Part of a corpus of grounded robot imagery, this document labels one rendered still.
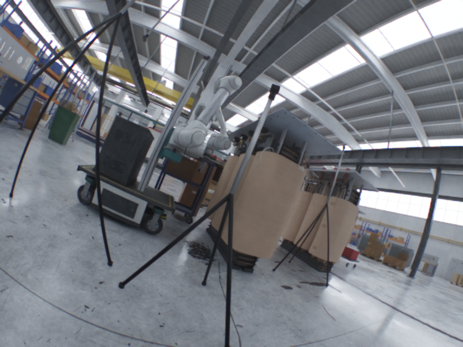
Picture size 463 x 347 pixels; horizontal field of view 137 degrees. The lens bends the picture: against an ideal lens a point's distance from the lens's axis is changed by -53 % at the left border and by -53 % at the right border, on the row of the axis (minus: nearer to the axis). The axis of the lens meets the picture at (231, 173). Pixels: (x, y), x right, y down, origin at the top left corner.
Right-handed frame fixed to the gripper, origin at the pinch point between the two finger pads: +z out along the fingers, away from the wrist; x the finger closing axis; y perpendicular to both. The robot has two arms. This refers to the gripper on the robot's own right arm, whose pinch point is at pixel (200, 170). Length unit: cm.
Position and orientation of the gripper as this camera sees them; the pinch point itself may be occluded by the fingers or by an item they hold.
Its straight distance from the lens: 181.2
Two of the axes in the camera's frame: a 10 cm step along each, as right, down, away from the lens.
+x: 3.1, 0.5, -9.5
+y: -8.7, -3.9, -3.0
